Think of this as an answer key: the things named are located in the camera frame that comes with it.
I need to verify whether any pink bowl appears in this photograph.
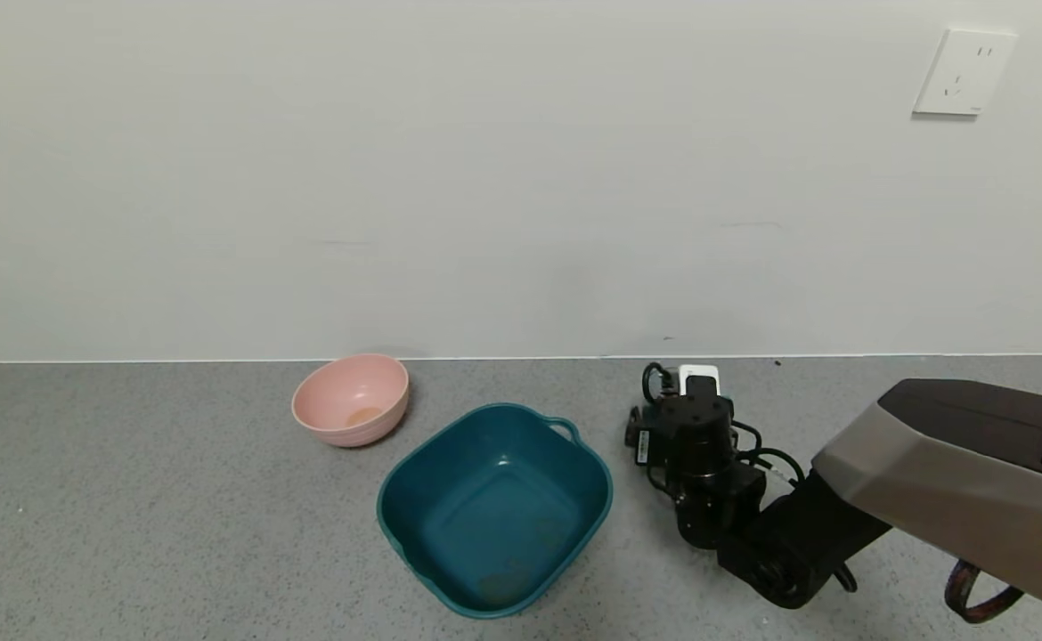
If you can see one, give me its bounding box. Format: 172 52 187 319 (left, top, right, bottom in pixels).
291 353 411 448

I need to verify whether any teal square plastic basin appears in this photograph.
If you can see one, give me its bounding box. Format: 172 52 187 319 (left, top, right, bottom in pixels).
376 402 614 620

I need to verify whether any black camera cable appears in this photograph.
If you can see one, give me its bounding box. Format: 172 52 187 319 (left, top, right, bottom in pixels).
642 361 679 407

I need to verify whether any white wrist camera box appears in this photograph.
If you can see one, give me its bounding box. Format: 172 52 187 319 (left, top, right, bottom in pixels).
679 364 720 397

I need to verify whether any black cable with white tag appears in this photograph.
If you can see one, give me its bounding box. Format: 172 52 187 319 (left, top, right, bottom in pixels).
733 420 809 489

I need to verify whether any white wall socket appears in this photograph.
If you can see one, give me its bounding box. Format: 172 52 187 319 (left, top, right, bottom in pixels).
912 28 1019 118

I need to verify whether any dark looped strap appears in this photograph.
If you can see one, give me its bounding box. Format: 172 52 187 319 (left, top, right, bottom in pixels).
944 559 1026 624

